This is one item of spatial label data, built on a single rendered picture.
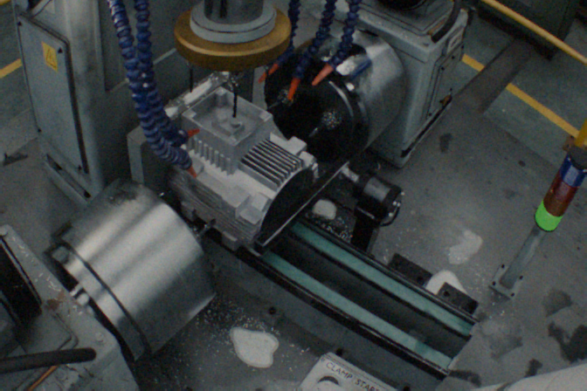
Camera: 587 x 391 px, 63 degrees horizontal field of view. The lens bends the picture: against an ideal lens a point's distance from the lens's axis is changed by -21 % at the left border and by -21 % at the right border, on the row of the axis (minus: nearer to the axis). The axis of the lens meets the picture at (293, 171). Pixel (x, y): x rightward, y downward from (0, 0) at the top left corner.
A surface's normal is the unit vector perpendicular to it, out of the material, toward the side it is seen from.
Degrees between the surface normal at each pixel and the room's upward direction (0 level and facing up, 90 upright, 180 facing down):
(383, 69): 43
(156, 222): 21
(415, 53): 90
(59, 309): 0
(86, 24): 90
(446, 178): 0
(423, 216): 0
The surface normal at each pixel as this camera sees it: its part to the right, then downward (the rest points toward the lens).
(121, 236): 0.22, -0.60
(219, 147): -0.59, 0.54
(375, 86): 0.68, -0.07
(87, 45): 0.80, 0.48
